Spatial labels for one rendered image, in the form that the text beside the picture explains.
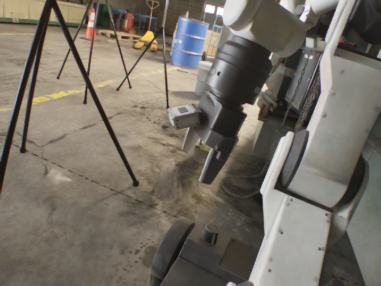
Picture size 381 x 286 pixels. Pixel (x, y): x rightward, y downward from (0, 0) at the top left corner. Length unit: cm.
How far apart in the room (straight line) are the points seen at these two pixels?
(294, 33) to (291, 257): 38
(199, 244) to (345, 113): 47
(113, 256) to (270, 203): 56
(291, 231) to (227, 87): 30
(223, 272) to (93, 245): 46
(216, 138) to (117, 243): 65
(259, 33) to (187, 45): 426
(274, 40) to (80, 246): 82
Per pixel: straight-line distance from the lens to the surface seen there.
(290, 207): 52
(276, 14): 38
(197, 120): 38
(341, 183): 53
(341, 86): 53
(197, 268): 68
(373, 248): 124
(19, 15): 803
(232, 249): 73
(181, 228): 72
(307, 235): 51
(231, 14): 37
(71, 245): 92
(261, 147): 172
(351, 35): 245
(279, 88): 158
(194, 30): 461
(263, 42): 37
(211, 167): 37
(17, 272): 89
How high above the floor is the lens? 71
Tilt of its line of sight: 26 degrees down
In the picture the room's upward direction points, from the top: 14 degrees clockwise
